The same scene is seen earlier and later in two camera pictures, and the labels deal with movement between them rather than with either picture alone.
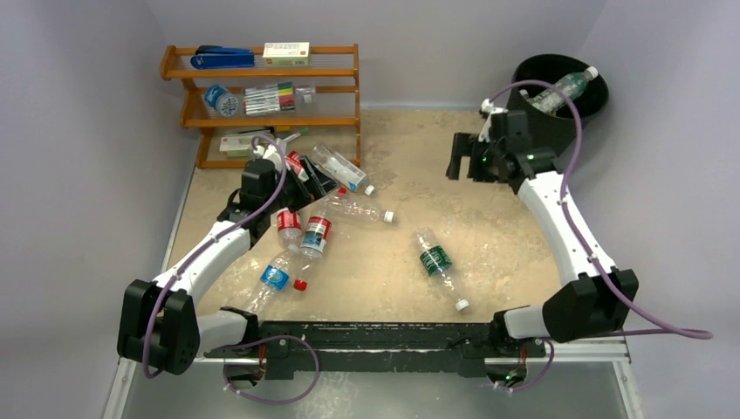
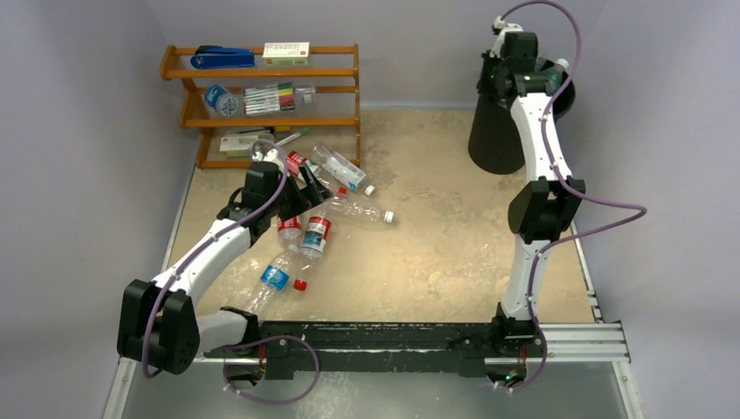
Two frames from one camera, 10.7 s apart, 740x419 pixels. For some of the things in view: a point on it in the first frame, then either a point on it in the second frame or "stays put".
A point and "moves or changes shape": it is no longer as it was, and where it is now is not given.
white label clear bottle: (341, 169) stays put
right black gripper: (470, 160) to (488, 78)
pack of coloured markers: (269, 99) stays put
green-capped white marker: (304, 131) stays put
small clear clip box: (304, 94) stays put
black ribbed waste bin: (552, 118) moves or changes shape
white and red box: (287, 54) stays put
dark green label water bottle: (436, 260) to (556, 75)
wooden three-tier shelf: (244, 101) stays put
